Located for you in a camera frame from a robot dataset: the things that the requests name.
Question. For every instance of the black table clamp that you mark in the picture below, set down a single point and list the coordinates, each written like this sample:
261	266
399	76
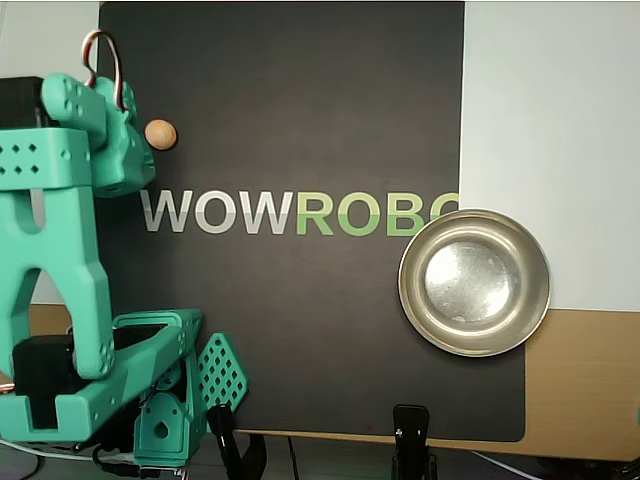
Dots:
225	440

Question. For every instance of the black WOWROBO mat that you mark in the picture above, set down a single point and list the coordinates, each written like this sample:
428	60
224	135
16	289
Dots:
320	325

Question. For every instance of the metal bowl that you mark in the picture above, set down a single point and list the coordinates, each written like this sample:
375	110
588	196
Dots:
435	330

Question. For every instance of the teal movable gripper finger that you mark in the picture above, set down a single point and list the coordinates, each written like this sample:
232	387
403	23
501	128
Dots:
140	136

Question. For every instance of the teal fixed gripper finger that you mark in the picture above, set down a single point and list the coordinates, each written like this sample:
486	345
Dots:
148	166

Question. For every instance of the wooden ball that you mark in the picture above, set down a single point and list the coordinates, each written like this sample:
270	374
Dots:
160	134

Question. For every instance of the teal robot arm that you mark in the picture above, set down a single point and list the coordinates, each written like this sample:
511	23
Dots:
55	250

